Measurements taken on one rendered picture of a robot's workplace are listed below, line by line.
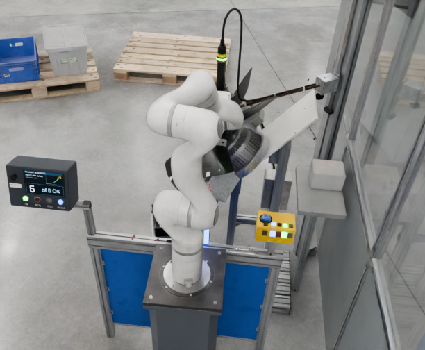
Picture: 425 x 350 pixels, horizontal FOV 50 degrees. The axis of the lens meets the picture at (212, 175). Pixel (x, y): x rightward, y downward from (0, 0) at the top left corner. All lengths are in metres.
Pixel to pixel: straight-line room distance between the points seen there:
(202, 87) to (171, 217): 0.47
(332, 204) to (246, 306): 0.68
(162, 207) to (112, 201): 2.04
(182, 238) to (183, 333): 0.48
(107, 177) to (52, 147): 0.66
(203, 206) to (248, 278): 0.81
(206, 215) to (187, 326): 0.56
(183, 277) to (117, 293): 0.77
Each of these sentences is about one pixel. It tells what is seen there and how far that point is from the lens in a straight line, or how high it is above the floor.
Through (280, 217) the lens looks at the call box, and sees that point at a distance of 1.98.
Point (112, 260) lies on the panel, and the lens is 2.32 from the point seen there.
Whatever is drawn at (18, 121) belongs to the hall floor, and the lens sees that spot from 4.70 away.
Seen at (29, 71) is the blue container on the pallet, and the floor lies 0.25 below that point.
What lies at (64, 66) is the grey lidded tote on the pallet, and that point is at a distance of 4.99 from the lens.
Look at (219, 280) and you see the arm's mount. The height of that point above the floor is 0.95.
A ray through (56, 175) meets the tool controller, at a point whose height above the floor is 1.23.
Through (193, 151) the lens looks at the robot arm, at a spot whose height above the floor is 1.63.
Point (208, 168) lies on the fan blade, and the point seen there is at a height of 1.19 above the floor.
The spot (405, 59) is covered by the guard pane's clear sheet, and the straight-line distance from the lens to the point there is 2.00.
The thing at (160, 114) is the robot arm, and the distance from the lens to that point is 1.34.
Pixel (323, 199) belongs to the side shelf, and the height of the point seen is 0.86.
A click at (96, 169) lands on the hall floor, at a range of 3.94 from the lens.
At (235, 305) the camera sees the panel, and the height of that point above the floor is 0.43.
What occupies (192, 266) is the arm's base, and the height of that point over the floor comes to 1.07.
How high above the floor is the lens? 2.45
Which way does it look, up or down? 40 degrees down
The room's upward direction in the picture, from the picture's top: 3 degrees clockwise
